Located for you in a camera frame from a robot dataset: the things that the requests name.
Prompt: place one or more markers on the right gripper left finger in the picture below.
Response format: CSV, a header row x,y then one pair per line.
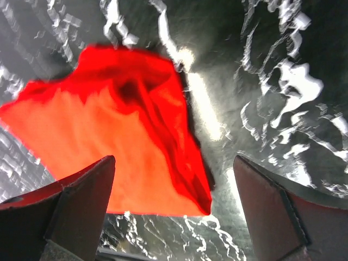
x,y
61,221

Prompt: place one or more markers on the red t-shirt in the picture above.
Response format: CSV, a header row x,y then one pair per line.
x,y
127,103

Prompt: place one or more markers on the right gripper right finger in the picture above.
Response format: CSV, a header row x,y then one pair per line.
x,y
289,221

